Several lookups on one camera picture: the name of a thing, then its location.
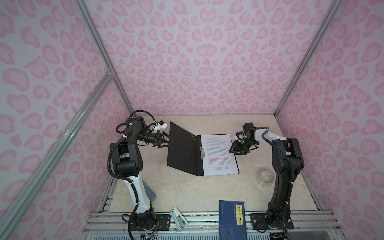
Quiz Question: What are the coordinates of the blue book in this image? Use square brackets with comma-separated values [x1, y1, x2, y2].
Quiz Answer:
[219, 200, 247, 240]

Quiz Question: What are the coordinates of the aluminium corner post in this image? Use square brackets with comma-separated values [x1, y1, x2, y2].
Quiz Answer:
[274, 0, 346, 118]
[73, 0, 134, 114]

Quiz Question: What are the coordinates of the white paper sheet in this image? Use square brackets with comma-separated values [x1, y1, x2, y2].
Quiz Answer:
[201, 134, 239, 176]

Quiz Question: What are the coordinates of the grey sponge block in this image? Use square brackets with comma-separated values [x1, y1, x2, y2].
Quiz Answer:
[143, 182, 157, 202]

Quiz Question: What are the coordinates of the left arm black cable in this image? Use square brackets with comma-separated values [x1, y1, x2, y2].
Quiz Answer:
[106, 109, 157, 240]

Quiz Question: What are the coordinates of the aluminium diagonal beam left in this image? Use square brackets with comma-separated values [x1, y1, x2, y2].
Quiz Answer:
[1, 73, 114, 240]

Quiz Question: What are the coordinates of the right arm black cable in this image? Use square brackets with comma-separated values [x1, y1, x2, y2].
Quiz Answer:
[253, 126, 296, 240]

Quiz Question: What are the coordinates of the clear tape roll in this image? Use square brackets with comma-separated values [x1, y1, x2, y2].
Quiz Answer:
[256, 168, 275, 187]

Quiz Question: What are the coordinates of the aluminium rail frame front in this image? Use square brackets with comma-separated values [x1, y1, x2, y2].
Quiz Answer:
[81, 211, 345, 240]

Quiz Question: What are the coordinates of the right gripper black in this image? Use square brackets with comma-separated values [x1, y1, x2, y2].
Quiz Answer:
[228, 139, 259, 156]

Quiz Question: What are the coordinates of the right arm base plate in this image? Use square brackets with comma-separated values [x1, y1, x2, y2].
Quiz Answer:
[250, 213, 284, 232]

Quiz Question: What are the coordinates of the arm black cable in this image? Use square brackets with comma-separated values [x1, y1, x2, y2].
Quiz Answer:
[106, 109, 157, 240]
[253, 126, 296, 240]

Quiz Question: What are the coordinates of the aluminium corner post left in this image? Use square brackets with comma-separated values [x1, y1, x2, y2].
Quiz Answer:
[73, 0, 134, 114]

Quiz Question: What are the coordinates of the grey black file folder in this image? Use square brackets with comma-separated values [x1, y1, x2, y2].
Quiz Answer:
[166, 121, 240, 177]

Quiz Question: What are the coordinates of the white bracket on rail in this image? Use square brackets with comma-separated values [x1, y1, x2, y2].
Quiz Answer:
[170, 208, 189, 232]

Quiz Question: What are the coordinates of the metal folder clip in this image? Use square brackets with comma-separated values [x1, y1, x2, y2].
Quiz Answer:
[200, 147, 205, 160]

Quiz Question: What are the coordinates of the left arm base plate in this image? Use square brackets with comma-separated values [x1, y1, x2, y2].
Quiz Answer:
[128, 213, 171, 232]

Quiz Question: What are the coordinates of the aluminium corner post right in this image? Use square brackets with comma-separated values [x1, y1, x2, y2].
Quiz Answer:
[274, 0, 346, 118]

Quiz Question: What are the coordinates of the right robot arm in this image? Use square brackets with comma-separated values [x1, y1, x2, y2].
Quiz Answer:
[229, 123, 305, 232]

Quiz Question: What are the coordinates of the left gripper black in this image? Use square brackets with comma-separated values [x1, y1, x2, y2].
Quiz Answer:
[138, 132, 174, 150]

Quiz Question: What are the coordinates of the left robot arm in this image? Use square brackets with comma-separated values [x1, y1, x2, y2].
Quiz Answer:
[107, 116, 173, 230]

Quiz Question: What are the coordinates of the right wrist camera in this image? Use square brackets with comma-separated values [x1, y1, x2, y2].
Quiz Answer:
[243, 123, 255, 136]

